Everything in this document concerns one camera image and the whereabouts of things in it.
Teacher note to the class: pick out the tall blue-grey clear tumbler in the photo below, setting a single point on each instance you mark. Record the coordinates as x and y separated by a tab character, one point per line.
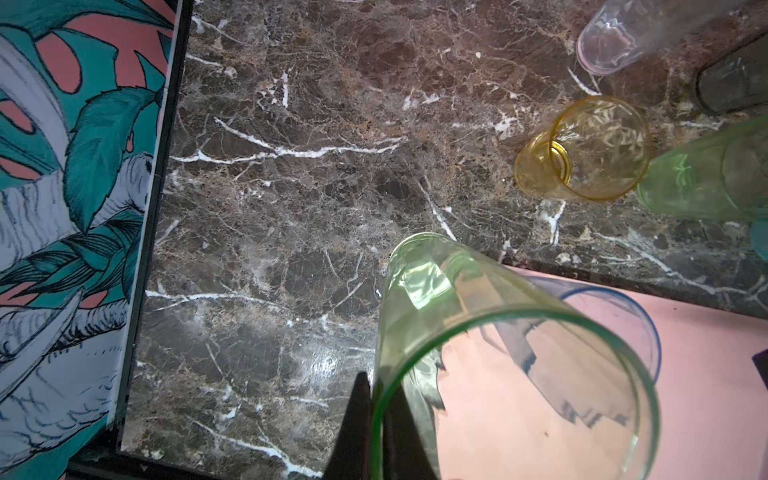
593	366

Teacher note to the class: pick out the short green tumbler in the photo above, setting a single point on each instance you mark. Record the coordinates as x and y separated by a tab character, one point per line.
722	177

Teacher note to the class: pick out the teal frosted tumbler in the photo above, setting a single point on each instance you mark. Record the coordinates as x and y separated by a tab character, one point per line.
758	235

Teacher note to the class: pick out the tall dark grey tumbler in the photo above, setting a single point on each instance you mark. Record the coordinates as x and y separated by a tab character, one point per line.
736	81

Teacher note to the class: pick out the pink plastic tray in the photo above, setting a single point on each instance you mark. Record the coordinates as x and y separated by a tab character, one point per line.
712	387

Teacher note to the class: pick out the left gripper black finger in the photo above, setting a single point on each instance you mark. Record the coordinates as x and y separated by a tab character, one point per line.
360	438

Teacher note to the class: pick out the short yellow tumbler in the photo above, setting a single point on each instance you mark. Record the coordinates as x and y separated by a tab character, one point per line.
598	149

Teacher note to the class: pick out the left black frame post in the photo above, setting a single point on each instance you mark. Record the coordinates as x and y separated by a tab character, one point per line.
102	457

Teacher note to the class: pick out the tall light green tumbler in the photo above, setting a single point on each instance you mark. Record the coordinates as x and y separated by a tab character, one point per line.
437	289

